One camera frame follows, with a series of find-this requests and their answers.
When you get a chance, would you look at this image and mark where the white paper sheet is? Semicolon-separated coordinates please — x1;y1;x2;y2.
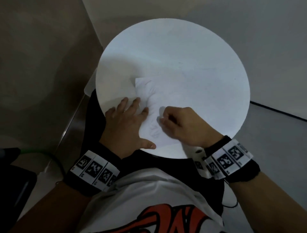
135;76;190;147

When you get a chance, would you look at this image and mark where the person's right forearm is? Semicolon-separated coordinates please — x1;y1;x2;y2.
225;172;307;233

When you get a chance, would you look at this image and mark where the person's left forearm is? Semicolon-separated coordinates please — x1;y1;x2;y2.
10;181;92;233

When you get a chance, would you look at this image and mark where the white t-shirt with orange print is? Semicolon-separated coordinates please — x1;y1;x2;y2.
77;167;225;233

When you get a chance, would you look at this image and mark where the thin black wire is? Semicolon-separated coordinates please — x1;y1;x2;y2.
222;179;238;209

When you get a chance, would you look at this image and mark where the black bag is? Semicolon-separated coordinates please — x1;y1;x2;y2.
0;147;38;225

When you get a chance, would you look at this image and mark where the black wristband with marker tags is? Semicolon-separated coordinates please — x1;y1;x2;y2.
193;136;261;185
63;150;120;198

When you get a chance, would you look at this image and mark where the person's right hand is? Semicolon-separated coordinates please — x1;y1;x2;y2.
157;106;225;148

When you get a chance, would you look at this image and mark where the black floor cable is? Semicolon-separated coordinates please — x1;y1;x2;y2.
250;101;307;121

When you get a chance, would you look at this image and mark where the green cable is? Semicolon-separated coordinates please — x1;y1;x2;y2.
20;149;66;179

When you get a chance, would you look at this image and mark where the person's left hand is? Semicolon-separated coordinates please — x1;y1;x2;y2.
99;97;157;159

